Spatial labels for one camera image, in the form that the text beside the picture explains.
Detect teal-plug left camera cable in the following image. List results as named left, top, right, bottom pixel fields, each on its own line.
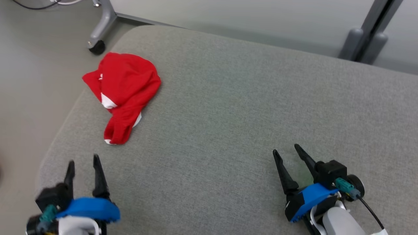
left=37, top=204, right=58, bottom=229

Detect teal-plug right camera cable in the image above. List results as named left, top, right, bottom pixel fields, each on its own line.
left=334, top=178, right=386, bottom=231

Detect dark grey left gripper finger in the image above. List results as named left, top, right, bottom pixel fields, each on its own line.
left=63, top=160, right=76, bottom=198
left=92, top=154, right=110, bottom=200

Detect grey cart leg with caster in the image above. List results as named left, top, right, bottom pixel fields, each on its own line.
left=86, top=0, right=118, bottom=55

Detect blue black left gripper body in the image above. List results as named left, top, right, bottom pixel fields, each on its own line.
left=25, top=196, right=121, bottom=235

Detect grey partition post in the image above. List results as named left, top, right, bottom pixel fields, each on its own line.
left=338, top=0, right=404, bottom=65

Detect black floor cable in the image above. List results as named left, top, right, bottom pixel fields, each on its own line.
left=11, top=0, right=60, bottom=10

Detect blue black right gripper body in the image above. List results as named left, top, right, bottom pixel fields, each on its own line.
left=284, top=174, right=365, bottom=226

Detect teal-plug camera cable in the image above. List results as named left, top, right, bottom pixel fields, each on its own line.
left=37, top=204, right=58, bottom=229
left=334, top=178, right=386, bottom=231

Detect white floor cable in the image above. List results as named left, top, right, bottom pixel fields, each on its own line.
left=49, top=0, right=83, bottom=6

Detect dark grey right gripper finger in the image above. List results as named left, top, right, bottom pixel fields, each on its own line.
left=272, top=149, right=300, bottom=196
left=294, top=144, right=320, bottom=180

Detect red white basketball shorts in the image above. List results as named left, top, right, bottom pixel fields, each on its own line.
left=82, top=52, right=162, bottom=145

